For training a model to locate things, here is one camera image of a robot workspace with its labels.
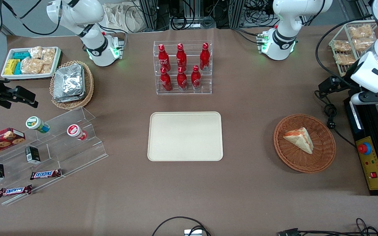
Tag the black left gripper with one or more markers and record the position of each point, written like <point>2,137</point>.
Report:
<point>342,84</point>

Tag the triangular sandwich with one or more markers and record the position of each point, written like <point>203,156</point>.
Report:
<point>302,139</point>

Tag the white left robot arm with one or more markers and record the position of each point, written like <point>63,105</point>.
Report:
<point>285,19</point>

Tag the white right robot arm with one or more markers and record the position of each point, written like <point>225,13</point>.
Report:
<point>77,13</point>

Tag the white rectangular snack tray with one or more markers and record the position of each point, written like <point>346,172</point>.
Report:
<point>31,76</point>

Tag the light oval wicker basket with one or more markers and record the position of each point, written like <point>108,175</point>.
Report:
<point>89,88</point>

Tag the brown round wicker basket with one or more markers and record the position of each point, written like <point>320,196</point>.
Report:
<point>294,162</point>

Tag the beige rectangular tray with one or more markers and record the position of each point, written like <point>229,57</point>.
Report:
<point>182,137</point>

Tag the teal snack pack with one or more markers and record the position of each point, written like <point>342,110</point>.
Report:
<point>21,55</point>
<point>18,68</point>

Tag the green lid yogurt cup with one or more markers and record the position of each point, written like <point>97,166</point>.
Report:
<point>36,124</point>

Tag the bagged fried snack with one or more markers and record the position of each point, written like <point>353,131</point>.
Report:
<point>341,46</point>
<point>345,59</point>
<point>360,31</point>
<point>363,45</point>

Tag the yellow snack pack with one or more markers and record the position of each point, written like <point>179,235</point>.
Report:
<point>11,66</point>

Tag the clear rice cracker bag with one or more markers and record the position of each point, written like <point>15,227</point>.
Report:
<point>48,55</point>
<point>31,65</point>
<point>35,52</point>
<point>46,68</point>

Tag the silver foil pouch stack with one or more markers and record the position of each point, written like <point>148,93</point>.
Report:
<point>69,82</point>

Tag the black machine with yellow panel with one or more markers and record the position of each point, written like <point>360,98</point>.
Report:
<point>369,129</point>

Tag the red lid yogurt cup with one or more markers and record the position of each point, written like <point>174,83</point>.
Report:
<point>75,131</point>

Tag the red emergency stop button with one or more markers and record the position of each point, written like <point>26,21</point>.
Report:
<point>365,148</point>

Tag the clear acrylic stepped shelf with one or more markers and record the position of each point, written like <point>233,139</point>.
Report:
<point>77,154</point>

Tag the brown Snickers bar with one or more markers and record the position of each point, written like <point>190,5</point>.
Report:
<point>44,174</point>
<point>14,190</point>

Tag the clear acrylic bottle rack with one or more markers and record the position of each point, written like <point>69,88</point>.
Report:
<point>207,85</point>

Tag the beige cloth bag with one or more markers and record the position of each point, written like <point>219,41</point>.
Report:
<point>123,18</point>

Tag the red cola bottle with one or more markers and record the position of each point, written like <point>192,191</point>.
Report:
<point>182,80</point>
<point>164,59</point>
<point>204,59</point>
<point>166,82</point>
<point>181,57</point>
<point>196,78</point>

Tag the small grey device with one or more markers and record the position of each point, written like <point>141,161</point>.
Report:
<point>193,233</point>

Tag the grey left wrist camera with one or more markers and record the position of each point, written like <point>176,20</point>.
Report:
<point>359,99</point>

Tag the aluminium frame post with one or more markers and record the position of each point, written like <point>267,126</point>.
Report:
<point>151,13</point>
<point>237,13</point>

